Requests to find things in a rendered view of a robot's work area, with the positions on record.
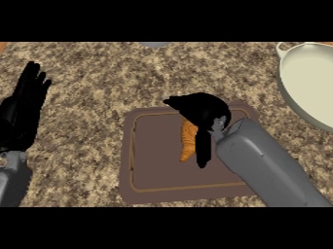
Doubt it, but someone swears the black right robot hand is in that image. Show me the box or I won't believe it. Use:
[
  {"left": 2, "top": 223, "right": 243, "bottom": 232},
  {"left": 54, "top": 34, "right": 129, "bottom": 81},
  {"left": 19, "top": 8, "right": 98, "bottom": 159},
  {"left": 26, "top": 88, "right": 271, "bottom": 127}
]
[{"left": 162, "top": 91, "right": 233, "bottom": 169}]

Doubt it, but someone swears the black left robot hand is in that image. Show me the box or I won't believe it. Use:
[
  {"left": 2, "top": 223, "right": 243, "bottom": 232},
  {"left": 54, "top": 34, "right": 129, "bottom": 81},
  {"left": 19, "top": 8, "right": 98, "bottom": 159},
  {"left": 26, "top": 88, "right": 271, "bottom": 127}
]
[{"left": 0, "top": 60, "right": 53, "bottom": 157}]

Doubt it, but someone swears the orange croissant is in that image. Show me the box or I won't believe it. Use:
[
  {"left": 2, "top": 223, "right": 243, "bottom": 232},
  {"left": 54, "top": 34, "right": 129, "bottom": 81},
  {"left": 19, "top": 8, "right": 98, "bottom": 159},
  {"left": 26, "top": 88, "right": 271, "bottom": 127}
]
[{"left": 178, "top": 118, "right": 199, "bottom": 163}]

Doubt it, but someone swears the brown tray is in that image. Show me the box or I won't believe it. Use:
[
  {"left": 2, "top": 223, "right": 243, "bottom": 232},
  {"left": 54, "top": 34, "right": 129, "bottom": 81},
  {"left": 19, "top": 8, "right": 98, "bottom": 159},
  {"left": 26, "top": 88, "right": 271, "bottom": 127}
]
[{"left": 119, "top": 103, "right": 261, "bottom": 205}]

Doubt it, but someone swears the cream white pot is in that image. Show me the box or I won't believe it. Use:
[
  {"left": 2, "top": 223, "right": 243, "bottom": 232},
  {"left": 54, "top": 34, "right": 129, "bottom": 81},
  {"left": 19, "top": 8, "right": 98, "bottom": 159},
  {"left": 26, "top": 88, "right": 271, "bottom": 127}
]
[{"left": 274, "top": 42, "right": 333, "bottom": 137}]

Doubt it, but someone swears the grey rounded object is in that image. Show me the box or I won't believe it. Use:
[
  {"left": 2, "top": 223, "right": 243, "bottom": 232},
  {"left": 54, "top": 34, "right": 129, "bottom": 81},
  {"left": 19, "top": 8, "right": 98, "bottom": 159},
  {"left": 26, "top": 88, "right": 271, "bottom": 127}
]
[{"left": 138, "top": 42, "right": 172, "bottom": 49}]

